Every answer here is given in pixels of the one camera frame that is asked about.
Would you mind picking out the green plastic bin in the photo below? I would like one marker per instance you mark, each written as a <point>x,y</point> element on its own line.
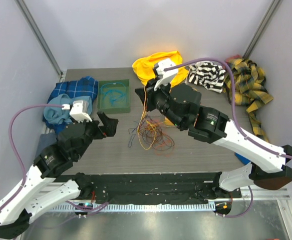
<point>114,96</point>

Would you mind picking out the yellow black plaid shirt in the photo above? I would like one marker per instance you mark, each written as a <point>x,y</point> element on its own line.
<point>250,91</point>

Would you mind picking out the yellow cloth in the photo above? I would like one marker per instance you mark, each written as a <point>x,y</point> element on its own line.
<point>143,67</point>

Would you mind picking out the black white striped cloth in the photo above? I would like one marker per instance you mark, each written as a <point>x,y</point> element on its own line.
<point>207,74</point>

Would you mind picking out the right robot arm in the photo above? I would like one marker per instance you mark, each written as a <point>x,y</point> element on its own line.
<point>181,105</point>

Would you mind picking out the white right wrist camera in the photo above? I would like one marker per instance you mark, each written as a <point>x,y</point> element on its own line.
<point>165,71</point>

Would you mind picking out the pink cloth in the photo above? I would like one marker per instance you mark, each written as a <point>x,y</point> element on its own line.
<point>237,56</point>

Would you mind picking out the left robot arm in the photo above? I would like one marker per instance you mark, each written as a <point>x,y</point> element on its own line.
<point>22,206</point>

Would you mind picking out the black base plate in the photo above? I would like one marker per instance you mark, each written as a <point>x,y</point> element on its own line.
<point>158,188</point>

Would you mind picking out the aluminium frame rail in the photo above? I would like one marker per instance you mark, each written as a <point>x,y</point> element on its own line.
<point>150,207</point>

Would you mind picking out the bright blue cloth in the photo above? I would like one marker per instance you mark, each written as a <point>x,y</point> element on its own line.
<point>242,159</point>

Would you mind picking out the light blue cloth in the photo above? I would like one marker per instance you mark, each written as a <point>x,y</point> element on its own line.
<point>58,116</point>

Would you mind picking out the blue plaid cloth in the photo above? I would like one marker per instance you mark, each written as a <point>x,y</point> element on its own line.
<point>86,86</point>

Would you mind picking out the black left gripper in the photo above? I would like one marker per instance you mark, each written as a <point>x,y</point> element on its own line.
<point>108,129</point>

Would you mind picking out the grey folded cloth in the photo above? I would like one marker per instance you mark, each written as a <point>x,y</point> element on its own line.
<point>45,140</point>

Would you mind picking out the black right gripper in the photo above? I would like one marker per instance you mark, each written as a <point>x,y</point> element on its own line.
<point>151,94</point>

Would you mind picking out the yellow plastic bin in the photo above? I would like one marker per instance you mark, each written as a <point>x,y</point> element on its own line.
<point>168,123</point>

